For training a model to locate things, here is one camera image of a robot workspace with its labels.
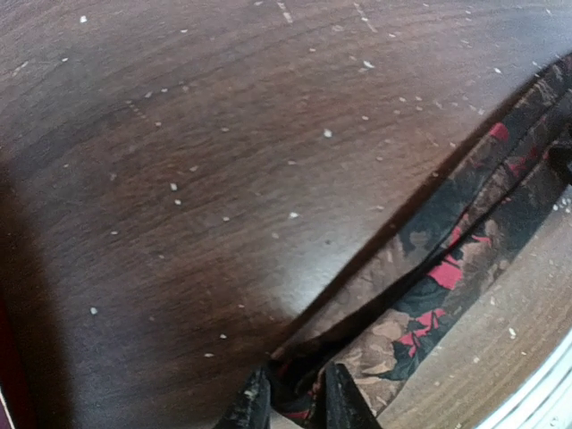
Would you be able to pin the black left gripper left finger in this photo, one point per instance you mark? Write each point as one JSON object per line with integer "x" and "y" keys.
{"x": 252, "y": 405}

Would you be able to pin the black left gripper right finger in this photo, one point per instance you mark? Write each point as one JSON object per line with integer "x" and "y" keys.
{"x": 345, "y": 408}

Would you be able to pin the dark floral patterned tie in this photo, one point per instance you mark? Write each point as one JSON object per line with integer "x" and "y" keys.
{"x": 387, "y": 319}

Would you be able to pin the aluminium front rail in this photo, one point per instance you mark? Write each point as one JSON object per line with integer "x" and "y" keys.
{"x": 543, "y": 400}

